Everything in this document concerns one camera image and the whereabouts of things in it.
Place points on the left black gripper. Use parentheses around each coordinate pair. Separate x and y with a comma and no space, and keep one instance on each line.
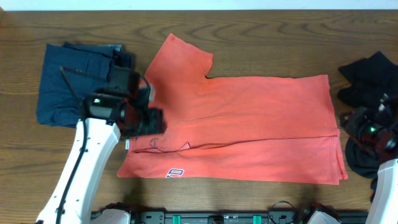
(152,121)

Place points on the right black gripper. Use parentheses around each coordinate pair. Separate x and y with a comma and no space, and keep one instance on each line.
(351,123)

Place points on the red t-shirt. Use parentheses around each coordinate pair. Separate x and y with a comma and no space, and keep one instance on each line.
(244,128)

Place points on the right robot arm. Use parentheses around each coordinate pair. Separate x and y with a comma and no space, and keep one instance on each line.
(384,204)

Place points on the black garment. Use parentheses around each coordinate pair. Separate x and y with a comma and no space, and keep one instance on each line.
(370,79)

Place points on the folded navy blue pants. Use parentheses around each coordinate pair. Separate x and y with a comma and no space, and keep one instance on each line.
(86,67)

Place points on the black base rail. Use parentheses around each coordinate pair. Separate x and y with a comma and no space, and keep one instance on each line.
(280,212)

